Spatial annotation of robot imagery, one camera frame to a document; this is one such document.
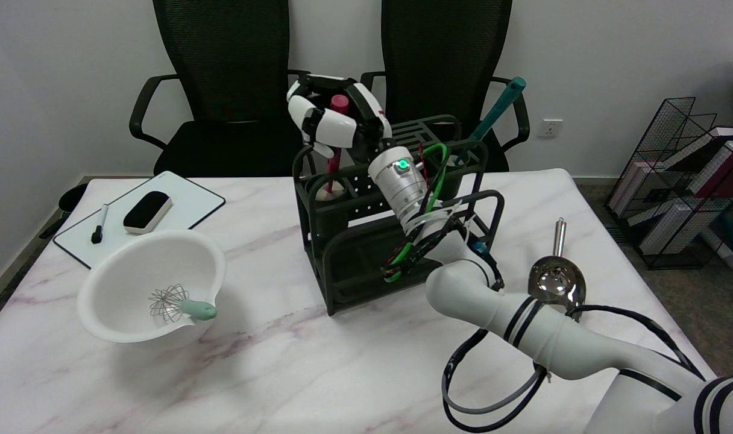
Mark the black white whiteboard eraser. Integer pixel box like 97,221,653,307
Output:
123,191,174,234

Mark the small white whiteboard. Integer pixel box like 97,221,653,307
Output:
53,171,226,269

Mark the green robot cable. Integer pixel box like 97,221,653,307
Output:
383,143,450,283

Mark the white mixing bowl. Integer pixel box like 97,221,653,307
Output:
77,229,227,344

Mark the dark green dish rack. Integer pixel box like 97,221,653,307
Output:
292,114,505,315

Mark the black wire magazine rack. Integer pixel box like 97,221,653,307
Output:
608,97,733,271

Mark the black mesh office chair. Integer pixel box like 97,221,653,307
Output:
357,0,530,173
129,0,316,177

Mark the teal bottle brush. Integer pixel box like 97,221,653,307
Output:
453,76,527,166

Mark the shiny metal scoop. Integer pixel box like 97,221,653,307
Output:
528,218,587,315

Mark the black round floor object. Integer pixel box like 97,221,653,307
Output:
58,183,89,215

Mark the pink sponge bottle brush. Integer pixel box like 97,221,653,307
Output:
316,95,350,201

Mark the black whiteboard marker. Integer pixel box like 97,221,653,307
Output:
91,204,110,245

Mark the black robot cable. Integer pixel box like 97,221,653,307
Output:
441,304,706,433

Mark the whisk with green handle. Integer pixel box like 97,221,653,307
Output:
148,285,218,323

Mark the maroon hardcover book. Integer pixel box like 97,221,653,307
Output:
674,125,733,198

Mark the white book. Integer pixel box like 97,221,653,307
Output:
639,202,696,255

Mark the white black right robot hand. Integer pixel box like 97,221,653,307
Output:
286,74,393,159

